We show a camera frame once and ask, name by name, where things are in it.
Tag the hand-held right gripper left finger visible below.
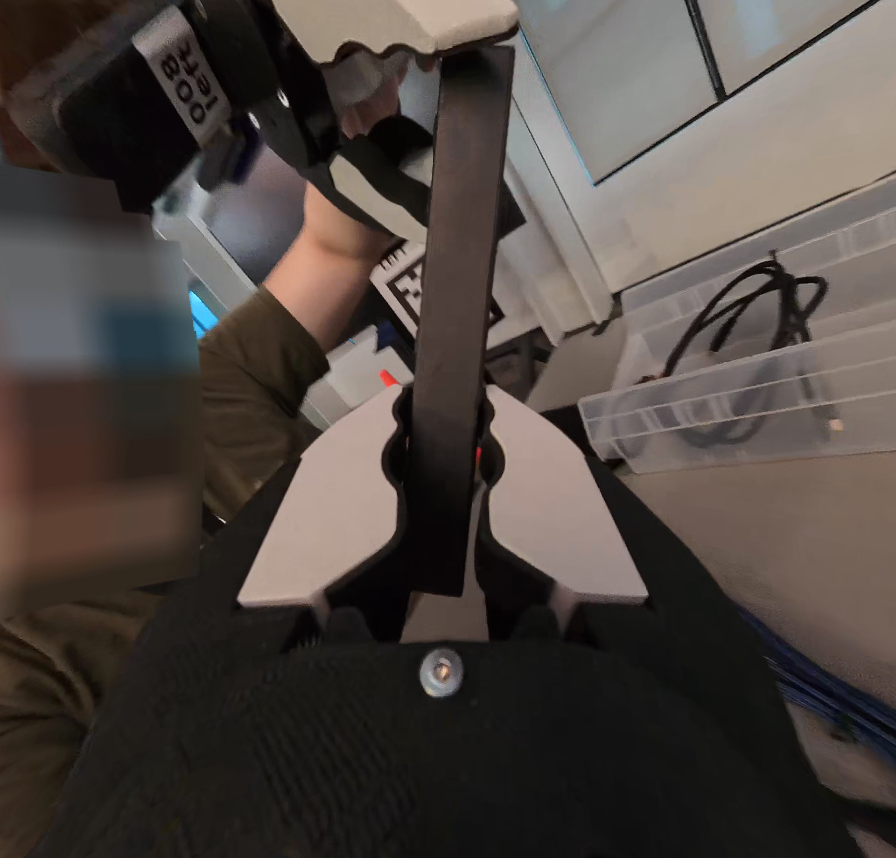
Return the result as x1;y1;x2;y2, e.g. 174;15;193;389
237;385;413;617

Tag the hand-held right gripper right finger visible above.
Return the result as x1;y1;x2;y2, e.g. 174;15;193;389
476;384;650;621

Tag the clear plastic bin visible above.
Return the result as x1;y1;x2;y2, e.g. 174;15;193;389
577;172;896;475

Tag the black multi-port USB hub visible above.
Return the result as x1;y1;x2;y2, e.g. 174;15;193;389
402;44;517;598

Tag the person's left hand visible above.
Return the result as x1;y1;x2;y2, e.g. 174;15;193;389
338;58;408;139

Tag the window with white blinds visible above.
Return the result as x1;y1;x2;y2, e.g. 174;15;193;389
486;0;896;187

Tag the framed marker sign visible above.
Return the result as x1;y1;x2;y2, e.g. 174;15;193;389
367;238;506;334

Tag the bundle of black cables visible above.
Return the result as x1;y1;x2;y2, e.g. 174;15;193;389
661;251;844;450

